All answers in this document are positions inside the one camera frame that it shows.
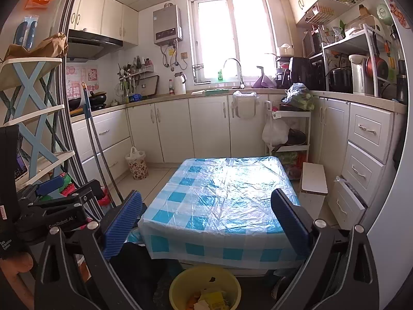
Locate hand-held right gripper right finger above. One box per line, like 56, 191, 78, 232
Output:
271, 188, 379, 310

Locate white thermos jug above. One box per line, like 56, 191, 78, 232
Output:
173, 72, 188, 95

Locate small white wire basket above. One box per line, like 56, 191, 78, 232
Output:
305, 3, 336, 23

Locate black range hood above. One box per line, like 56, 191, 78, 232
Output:
66, 29, 123, 60

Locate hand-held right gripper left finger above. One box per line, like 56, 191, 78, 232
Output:
34, 190, 143, 310

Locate black rice cooker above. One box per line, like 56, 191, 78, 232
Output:
329, 68, 353, 92

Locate broom with metal handle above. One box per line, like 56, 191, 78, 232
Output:
81, 82, 113, 209

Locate black microwave oven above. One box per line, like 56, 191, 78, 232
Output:
302, 30, 325, 58

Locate white trolley rack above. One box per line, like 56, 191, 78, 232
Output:
265, 101, 312, 160

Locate dark lidded pan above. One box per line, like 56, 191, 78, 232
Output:
287, 128, 307, 146

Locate floral shopping bag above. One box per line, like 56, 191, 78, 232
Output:
125, 146, 149, 180

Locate blue checked tablecloth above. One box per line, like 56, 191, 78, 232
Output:
127, 157, 310, 262

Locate pale green round appliance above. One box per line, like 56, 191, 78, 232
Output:
376, 4, 393, 26

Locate white countertop shelf rack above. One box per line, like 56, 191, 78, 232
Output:
323, 24, 392, 97

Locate clear food container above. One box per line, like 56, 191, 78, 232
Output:
345, 16, 376, 36

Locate grey metal door frame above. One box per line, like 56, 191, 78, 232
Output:
53, 0, 97, 214

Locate water heater hoses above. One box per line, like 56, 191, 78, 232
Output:
161, 42, 181, 68

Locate kitchen window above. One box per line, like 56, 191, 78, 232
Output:
190, 0, 278, 83

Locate purple plastic item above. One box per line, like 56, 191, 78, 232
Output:
252, 66, 277, 89

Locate bin with red bag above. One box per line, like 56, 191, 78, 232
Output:
97, 185, 112, 207

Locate white blue folding shelf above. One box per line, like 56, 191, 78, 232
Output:
0, 57, 76, 188

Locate green sink mat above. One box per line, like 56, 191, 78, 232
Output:
192, 89, 231, 97

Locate small white stool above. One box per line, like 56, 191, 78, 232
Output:
300, 162, 328, 207

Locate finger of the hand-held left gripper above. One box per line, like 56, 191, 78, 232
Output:
35, 176, 65, 197
27, 180, 105, 215

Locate red lion stickers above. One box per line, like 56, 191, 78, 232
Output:
385, 0, 409, 26

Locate blue-handled tool package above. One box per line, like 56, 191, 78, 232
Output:
13, 14, 39, 50

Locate black air fryer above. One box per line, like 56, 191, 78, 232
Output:
288, 57, 312, 88

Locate black wok on stove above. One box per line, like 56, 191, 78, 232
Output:
89, 91, 108, 109

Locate red green fabric items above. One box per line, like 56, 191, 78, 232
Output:
60, 174, 75, 197

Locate yellow plastic basin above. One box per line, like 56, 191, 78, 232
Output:
169, 266, 242, 310

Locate grey gas water heater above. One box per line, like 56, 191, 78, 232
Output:
153, 3, 182, 46

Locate person's left hand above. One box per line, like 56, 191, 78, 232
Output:
0, 252, 33, 273

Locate white hanging waste bin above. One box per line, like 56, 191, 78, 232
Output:
231, 90, 259, 120

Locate white kitchen base cabinets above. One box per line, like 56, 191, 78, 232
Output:
69, 90, 405, 227

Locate white electric thermo pot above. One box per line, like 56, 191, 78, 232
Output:
349, 54, 369, 95

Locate black-framed cutting board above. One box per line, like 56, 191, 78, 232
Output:
137, 75, 160, 97

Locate bag of green vegetables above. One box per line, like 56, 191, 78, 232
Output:
284, 83, 315, 110

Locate red green printed bag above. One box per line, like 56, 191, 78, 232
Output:
277, 151, 304, 180

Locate white refrigerator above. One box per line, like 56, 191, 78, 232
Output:
368, 0, 413, 285

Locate chrome faucet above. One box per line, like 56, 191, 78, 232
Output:
223, 58, 246, 88

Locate large white plastic bag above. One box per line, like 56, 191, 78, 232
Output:
262, 119, 290, 145

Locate brown paper bag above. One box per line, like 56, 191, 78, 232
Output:
5, 32, 68, 60

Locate black blender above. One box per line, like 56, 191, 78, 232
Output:
396, 68, 409, 104

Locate open white drawer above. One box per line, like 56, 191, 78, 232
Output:
327, 176, 368, 227

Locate wall utensil rack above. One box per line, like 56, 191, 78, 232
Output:
117, 56, 155, 97

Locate red frying pan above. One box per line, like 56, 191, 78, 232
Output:
366, 32, 389, 81

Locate grey long-handled dustpan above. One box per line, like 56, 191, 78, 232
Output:
88, 113, 125, 209

